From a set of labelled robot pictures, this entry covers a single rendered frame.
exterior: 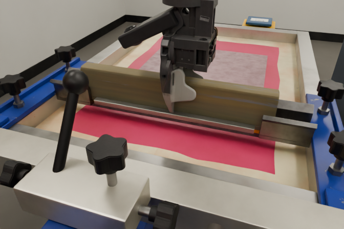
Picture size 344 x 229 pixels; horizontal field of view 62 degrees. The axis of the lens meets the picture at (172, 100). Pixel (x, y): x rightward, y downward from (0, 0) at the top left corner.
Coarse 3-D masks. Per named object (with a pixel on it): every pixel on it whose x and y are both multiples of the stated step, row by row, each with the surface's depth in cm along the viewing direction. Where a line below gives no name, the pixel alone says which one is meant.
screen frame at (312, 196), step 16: (224, 32) 105; (240, 32) 103; (256, 32) 101; (272, 32) 99; (288, 32) 98; (304, 32) 98; (112, 48) 85; (128, 48) 92; (304, 48) 85; (112, 64) 83; (304, 64) 75; (304, 80) 68; (304, 96) 62; (32, 112) 56; (48, 112) 61; (16, 128) 51; (32, 128) 51; (80, 144) 48; (144, 160) 44; (160, 160) 44; (176, 160) 44; (208, 176) 42; (224, 176) 42; (240, 176) 42; (272, 192) 39; (288, 192) 39; (304, 192) 39
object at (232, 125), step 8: (104, 104) 59; (112, 104) 58; (120, 104) 57; (128, 104) 57; (136, 104) 57; (144, 112) 56; (152, 112) 56; (160, 112) 55; (168, 112) 55; (176, 112) 55; (184, 112) 55; (184, 120) 54; (192, 120) 54; (200, 120) 53; (208, 120) 53; (216, 120) 53; (224, 120) 53; (232, 128) 52; (240, 128) 51; (248, 128) 51
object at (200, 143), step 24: (216, 48) 95; (240, 48) 95; (264, 48) 95; (216, 72) 79; (240, 72) 79; (264, 72) 79; (168, 144) 53; (192, 144) 53; (216, 144) 53; (240, 144) 53; (264, 144) 53; (264, 168) 48
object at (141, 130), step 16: (144, 64) 84; (80, 112) 62; (96, 112) 62; (112, 112) 62; (80, 128) 57; (96, 128) 57; (112, 128) 57; (128, 128) 57; (144, 128) 57; (160, 128) 57; (144, 144) 53
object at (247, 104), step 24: (96, 72) 57; (120, 72) 55; (144, 72) 55; (96, 96) 60; (120, 96) 58; (144, 96) 56; (216, 96) 51; (240, 96) 49; (264, 96) 48; (240, 120) 52
